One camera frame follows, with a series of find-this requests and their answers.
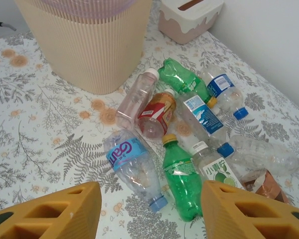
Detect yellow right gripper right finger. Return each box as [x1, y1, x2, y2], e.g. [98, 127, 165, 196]
[201, 180, 299, 239]

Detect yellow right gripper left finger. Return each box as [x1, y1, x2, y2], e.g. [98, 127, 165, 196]
[0, 181, 102, 239]

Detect clear bottle brown label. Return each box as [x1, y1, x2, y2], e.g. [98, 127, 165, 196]
[240, 169, 291, 205]

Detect clear bottle lime label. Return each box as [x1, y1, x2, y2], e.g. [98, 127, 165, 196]
[189, 140, 246, 191]

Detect clear unlabelled plastic bottle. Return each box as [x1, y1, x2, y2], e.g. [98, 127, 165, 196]
[229, 135, 299, 177]

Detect green Sprite bottle yellow cap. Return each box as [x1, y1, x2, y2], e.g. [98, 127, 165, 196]
[161, 133, 204, 223]

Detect clear bottle light blue label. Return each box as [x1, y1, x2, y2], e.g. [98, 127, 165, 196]
[103, 129, 169, 214]

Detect clear bottle blue mountain label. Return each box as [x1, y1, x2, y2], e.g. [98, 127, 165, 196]
[175, 91, 236, 159]

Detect clear bottle dark blue label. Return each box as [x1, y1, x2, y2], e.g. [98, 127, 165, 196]
[200, 65, 250, 120]

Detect red orange label tea bottle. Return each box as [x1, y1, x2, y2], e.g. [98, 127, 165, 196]
[137, 88, 177, 142]

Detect pinkish square clear bottle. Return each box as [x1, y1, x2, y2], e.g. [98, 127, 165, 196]
[116, 68, 160, 131]

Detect crushed green plastic bottle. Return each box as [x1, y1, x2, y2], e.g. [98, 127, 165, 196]
[157, 57, 218, 108]

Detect beige ribbed waste bin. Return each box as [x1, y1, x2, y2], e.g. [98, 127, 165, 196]
[14, 0, 152, 95]

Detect pink plastic bin liner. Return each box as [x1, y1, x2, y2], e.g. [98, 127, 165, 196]
[39, 0, 136, 25]

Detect white pink tissue box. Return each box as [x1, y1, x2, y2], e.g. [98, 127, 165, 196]
[158, 0, 225, 45]

